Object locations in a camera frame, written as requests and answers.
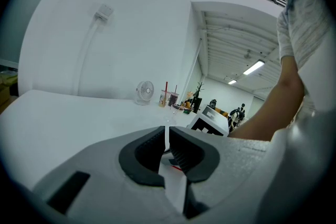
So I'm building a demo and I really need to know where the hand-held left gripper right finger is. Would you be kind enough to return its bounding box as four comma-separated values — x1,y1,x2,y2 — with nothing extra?
169,125,271,220

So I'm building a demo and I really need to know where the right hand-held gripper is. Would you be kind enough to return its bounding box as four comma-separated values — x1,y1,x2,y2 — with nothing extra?
186,104,230,138

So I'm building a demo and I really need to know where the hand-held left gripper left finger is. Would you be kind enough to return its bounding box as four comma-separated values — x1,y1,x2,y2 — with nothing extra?
33,125,182,221

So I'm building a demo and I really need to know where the clear stemmed glass cup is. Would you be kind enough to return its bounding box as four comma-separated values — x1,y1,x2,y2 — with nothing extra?
167,104,185,124

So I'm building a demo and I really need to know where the person's right forearm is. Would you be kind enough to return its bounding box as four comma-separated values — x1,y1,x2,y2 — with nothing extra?
227,55,307,141

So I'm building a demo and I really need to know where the dark drink cup red straw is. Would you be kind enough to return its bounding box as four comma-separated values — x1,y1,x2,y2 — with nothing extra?
167,84,181,107

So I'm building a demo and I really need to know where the pale drink cup red straw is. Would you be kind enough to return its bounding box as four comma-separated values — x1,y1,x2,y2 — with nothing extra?
159,81,170,108

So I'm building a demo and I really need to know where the black bare branch plant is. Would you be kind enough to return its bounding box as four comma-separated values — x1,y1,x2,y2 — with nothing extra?
193,81,206,99

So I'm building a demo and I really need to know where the long ceiling strip light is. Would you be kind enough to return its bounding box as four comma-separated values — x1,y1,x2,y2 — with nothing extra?
243,59,266,76

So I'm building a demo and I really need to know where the white desk fan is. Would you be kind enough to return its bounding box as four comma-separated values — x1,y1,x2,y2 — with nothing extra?
135,80,155,106

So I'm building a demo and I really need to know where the yellow bin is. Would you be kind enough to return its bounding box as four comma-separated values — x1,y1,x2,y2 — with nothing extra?
0,72,19,88

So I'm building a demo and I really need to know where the white cable conduit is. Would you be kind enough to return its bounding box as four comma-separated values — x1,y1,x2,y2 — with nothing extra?
71,20,103,97

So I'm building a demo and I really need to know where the white wall socket box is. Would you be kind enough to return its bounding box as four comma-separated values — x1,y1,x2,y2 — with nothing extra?
94,3,115,23

